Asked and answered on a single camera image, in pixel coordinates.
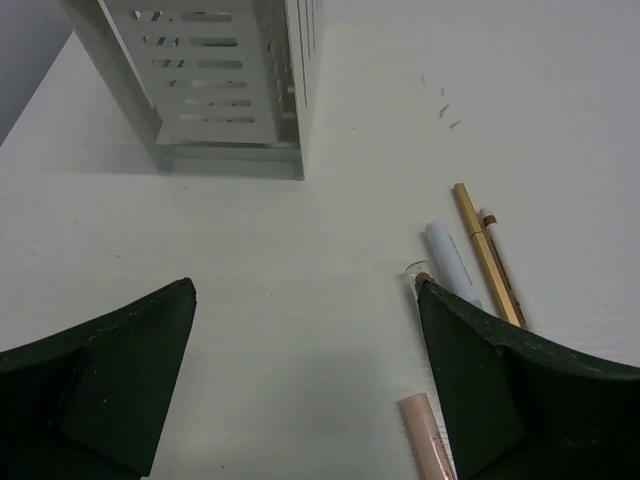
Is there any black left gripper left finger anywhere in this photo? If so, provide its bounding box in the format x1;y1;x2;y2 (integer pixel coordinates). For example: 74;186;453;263
1;278;197;479

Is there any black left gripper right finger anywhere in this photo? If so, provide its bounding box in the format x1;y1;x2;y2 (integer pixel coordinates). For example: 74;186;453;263
417;281;639;479

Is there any pink lip gloss tube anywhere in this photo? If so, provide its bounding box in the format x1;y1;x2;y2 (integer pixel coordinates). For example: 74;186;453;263
399;393;457;480

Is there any light blue makeup pen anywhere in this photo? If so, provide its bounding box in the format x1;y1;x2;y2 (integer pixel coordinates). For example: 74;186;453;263
424;221;483;309

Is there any clear-capped brown concealer stick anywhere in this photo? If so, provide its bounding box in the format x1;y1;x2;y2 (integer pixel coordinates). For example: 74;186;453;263
401;259;433;327

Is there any white brown-tipped makeup pencil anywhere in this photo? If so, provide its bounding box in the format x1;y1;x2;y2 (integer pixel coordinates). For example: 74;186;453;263
479;207;527;328

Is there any gold makeup pencil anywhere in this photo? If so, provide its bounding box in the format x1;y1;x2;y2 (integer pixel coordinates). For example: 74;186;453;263
453;183;522;327

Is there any white slotted organizer box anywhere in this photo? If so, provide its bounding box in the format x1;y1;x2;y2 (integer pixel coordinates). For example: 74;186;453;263
63;0;324;180

